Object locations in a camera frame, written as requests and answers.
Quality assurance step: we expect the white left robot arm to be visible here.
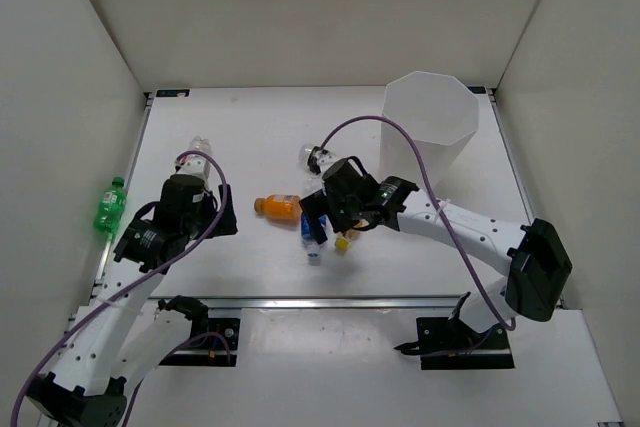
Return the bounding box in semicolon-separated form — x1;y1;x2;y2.
10;173;237;426

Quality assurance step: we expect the clear bottle blue label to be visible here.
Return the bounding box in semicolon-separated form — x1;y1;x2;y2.
300;213;321;266

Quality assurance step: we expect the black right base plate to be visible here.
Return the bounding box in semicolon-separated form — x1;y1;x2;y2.
394;317;515;371

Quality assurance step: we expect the green plastic bottle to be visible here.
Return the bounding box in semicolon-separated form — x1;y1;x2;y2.
93;177;127;236

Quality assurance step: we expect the small bottle yellow cap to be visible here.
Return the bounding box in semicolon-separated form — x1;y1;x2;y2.
334;229;360;253

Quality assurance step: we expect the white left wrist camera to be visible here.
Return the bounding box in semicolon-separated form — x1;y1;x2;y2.
175;156;210;191

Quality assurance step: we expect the orange juice bottle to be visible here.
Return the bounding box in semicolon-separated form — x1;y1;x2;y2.
253;194;302;223

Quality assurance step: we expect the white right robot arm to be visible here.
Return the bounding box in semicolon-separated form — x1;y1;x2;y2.
300;157;572;347

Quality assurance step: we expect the white plastic bin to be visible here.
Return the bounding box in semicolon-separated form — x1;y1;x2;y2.
379;71;479;186

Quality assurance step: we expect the clear bottle black label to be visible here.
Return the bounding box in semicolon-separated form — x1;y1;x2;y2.
298;143;337;178

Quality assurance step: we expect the clear bottle red label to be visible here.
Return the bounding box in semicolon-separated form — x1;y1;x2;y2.
174;135;215;173

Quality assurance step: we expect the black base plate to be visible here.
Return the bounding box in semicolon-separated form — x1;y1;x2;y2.
394;317;515;371
160;309;241;368

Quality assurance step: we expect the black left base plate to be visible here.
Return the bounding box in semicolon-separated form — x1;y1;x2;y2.
160;309;241;368

